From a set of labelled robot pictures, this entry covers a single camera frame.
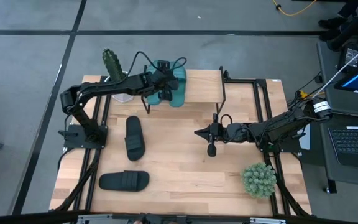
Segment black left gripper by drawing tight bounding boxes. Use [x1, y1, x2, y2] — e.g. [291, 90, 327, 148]
[147, 60, 180, 101]

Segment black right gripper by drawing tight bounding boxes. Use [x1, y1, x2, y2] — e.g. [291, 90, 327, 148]
[194, 113, 250, 157]

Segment teal rubber slide sandal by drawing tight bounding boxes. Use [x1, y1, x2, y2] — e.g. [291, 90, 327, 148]
[145, 62, 167, 107]
[165, 60, 188, 108]

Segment black rubber slide sandal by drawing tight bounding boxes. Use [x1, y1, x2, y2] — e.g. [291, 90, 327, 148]
[124, 115, 147, 162]
[98, 170, 150, 192]

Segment white hexagonal plant pot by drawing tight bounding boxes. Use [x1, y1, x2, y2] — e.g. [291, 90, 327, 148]
[104, 70, 135, 104]

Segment round pale green succulent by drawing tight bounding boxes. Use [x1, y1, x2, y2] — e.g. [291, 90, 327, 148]
[240, 162, 278, 200]

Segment black laptop keyboard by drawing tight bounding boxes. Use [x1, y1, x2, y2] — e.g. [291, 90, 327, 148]
[327, 125, 358, 171]

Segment black power adapter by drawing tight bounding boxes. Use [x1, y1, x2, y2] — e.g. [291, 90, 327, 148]
[337, 43, 358, 73]

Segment person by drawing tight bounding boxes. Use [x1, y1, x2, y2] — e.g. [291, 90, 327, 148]
[318, 0, 358, 52]

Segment wooden shelf black metal frame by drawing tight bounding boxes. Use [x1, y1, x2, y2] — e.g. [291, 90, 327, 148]
[140, 65, 230, 116]

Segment black table frame rails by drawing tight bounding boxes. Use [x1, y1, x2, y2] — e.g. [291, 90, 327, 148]
[222, 70, 312, 217]
[48, 74, 113, 215]

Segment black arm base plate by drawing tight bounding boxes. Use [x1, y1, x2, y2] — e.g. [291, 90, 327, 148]
[257, 133, 301, 154]
[63, 124, 109, 149]

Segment silver metal bracket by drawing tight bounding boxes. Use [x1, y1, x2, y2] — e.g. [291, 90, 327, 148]
[76, 213, 122, 224]
[249, 217, 287, 224]

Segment yellow cable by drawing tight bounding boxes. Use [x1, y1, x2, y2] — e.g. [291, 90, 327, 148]
[271, 0, 318, 17]

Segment white cable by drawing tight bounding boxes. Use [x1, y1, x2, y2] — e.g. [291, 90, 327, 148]
[303, 37, 358, 105]

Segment black overhead rig frame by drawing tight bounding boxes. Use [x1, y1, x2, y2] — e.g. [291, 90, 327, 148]
[0, 210, 358, 224]

